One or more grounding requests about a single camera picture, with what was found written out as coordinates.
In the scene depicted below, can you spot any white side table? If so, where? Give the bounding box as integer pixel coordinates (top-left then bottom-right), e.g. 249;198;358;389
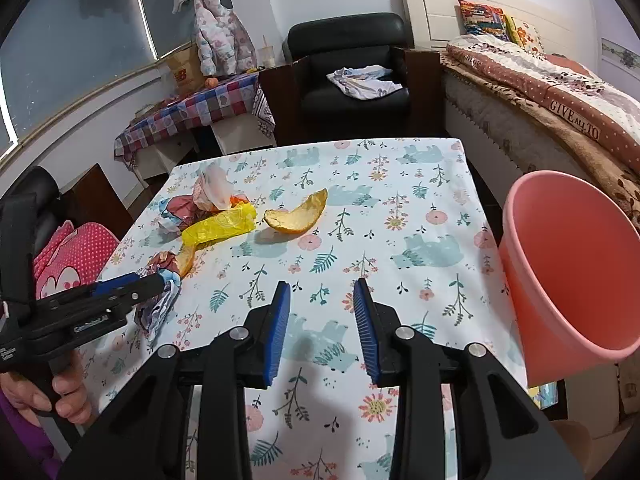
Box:
132;115;276;186

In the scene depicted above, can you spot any pink dotted flower cushion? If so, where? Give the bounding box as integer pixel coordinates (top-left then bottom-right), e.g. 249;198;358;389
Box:
32;221;121;301

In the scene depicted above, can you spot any brown leaf pattern blanket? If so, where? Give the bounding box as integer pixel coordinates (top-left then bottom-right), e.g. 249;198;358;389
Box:
440;57;640;221

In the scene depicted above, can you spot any dotted patchwork quilt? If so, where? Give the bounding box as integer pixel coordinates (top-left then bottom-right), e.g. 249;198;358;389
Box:
446;42;640;176

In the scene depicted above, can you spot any large orange peel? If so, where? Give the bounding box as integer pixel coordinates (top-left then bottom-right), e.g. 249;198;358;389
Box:
263;188;329;235

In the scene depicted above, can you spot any yellow floral pillow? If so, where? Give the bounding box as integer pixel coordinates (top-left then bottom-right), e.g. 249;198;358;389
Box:
505;16;546;53

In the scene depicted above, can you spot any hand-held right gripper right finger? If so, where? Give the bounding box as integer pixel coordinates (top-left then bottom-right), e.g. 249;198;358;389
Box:
353;277;586;480

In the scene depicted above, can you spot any brown paper bag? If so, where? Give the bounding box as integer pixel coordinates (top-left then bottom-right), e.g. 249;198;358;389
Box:
162;47;203;96

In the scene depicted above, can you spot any yellow plastic bag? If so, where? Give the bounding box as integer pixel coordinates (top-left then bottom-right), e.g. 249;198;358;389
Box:
181;203;257;248

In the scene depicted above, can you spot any window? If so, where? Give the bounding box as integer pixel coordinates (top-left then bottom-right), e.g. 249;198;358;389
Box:
0;0;236;161

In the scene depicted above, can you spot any lilac wardrobe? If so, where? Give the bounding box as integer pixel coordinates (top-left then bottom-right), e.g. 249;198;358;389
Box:
585;0;640;86

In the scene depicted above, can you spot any floral bear print tablecloth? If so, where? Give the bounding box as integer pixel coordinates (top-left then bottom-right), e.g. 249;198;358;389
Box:
80;136;531;480

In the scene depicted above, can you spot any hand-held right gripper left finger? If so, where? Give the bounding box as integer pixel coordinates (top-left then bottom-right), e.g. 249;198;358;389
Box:
57;281;292;480

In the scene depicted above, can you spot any black chair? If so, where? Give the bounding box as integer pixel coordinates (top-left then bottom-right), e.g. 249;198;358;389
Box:
0;166;63;241

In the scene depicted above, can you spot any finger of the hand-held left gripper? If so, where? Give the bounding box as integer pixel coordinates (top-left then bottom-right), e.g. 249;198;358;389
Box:
114;275;167;310
90;272;146;298

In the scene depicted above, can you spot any black leather armchair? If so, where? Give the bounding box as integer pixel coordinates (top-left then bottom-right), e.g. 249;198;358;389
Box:
259;12;443;146

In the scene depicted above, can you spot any white bed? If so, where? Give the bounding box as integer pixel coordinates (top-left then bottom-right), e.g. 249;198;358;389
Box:
398;0;640;241

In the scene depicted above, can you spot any colourful patterned pillow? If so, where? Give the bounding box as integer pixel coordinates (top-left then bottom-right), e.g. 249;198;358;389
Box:
458;0;508;37

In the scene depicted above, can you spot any red paper wrapper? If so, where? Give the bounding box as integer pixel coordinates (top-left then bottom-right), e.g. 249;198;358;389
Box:
134;251;182;343
157;194;203;233

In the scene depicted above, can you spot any person's left forearm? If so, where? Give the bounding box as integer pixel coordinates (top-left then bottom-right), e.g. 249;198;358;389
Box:
0;390;61;476

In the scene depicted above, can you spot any pink plastic bucket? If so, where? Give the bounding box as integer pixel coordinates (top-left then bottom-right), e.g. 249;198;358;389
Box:
498;170;640;387

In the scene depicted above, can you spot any colourful box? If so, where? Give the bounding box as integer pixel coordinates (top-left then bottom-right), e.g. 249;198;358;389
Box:
527;382;559;408

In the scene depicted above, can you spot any checked tablecloth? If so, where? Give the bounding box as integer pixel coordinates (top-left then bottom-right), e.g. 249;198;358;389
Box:
114;72;277;161

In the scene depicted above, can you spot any dark wooden chair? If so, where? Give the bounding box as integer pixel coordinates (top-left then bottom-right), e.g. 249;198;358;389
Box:
60;162;133;241

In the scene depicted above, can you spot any white printed plastic bag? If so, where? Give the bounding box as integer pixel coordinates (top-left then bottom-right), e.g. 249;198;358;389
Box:
192;162;248;211

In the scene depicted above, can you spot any person's left hand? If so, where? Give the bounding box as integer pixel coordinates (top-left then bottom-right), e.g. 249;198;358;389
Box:
0;347;94;428

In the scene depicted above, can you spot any pink floral puffer jacket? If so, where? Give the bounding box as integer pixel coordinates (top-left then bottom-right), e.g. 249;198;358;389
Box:
192;0;257;77

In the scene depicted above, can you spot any white printed cloth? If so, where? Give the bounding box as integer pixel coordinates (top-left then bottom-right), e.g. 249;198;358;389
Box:
326;66;403;101

